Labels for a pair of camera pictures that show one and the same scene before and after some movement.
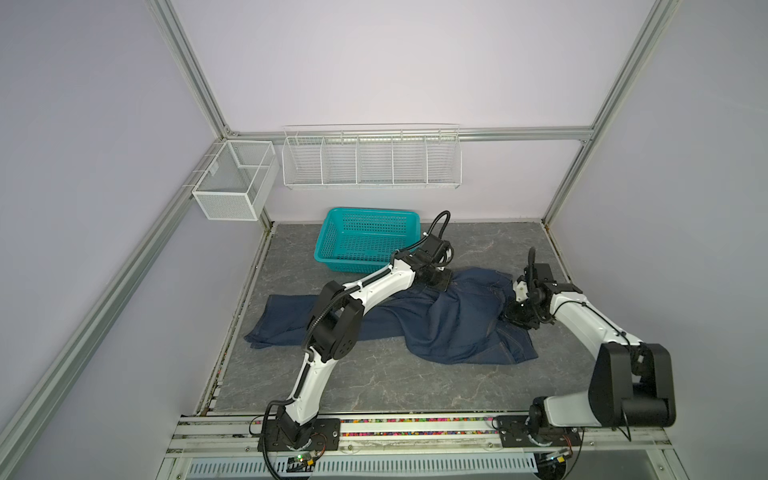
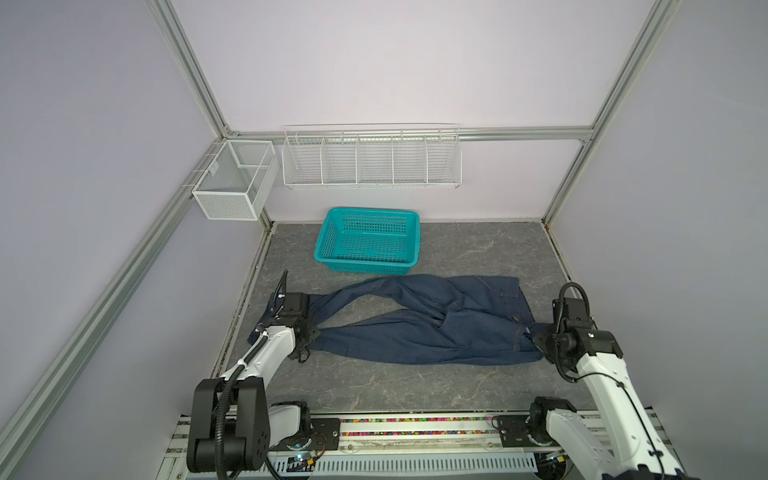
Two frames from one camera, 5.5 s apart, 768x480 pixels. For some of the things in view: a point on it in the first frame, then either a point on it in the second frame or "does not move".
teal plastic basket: (362, 240) does not move
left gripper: (443, 286) → (313, 333)
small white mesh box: (238, 181) does not move
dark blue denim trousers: (460, 317) does not move
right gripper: (508, 315) → (539, 339)
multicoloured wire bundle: (454, 433) does not move
